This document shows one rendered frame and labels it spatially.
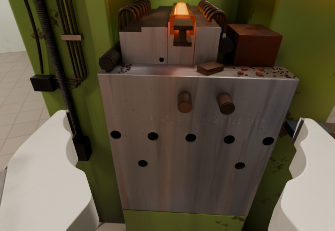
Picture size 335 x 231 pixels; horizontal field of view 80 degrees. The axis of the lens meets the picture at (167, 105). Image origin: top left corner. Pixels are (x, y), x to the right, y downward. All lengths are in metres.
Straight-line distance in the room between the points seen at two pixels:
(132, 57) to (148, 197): 0.40
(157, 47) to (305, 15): 0.38
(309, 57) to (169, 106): 0.42
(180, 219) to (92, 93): 0.48
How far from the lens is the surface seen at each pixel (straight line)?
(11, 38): 4.47
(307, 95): 0.74
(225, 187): 0.60
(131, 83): 0.40
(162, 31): 0.42
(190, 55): 0.43
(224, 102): 0.38
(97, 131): 0.77
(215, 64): 0.41
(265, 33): 0.47
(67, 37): 0.62
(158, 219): 0.73
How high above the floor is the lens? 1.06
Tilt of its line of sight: 31 degrees down
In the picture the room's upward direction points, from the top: 1 degrees clockwise
